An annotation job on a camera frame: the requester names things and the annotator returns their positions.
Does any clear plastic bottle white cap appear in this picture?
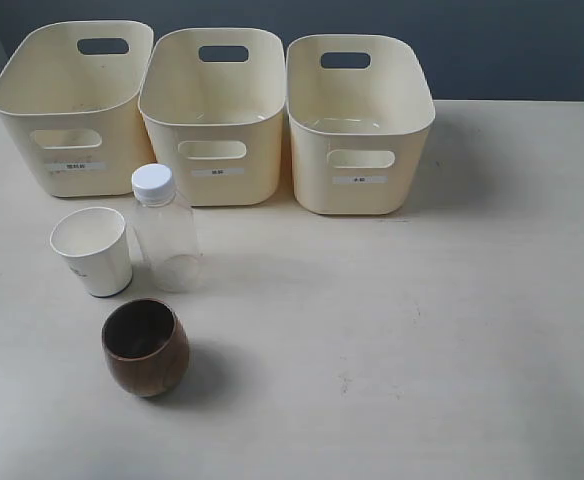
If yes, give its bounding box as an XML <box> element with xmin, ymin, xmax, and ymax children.
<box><xmin>131</xmin><ymin>163</ymin><xmax>200</xmax><ymax>293</ymax></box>

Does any brown wooden cup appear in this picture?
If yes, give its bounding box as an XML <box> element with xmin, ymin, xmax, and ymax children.
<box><xmin>101</xmin><ymin>298</ymin><xmax>190</xmax><ymax>398</ymax></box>

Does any white paper cup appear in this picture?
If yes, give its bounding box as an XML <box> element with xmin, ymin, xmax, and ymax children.
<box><xmin>49</xmin><ymin>206</ymin><xmax>133</xmax><ymax>298</ymax></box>

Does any right cream plastic bin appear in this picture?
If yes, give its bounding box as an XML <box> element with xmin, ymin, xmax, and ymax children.
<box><xmin>286</xmin><ymin>34</ymin><xmax>435</xmax><ymax>215</ymax></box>

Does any cream plastic bin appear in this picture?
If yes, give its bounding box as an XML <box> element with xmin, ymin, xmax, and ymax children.
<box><xmin>0</xmin><ymin>20</ymin><xmax>155</xmax><ymax>198</ymax></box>
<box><xmin>286</xmin><ymin>34</ymin><xmax>435</xmax><ymax>215</ymax></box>
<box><xmin>138</xmin><ymin>28</ymin><xmax>286</xmax><ymax>207</ymax></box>

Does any middle cream plastic bin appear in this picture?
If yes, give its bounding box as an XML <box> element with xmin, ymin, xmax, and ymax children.
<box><xmin>138</xmin><ymin>28</ymin><xmax>286</xmax><ymax>207</ymax></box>

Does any left cream plastic bin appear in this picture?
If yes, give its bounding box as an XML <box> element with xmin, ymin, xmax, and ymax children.
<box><xmin>0</xmin><ymin>20</ymin><xmax>155</xmax><ymax>198</ymax></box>

